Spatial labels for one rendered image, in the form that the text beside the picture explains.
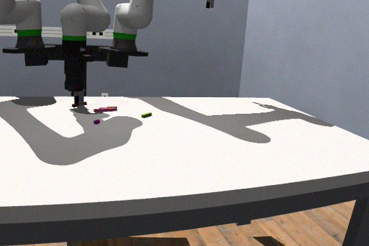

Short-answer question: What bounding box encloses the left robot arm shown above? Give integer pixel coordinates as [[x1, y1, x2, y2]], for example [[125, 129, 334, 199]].
[[109, 0, 154, 51]]

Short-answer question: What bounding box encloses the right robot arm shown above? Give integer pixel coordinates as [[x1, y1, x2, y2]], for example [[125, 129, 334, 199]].
[[0, 0, 110, 48]]

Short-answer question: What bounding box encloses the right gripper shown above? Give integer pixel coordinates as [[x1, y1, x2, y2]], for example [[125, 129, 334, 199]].
[[62, 40, 95, 106]]

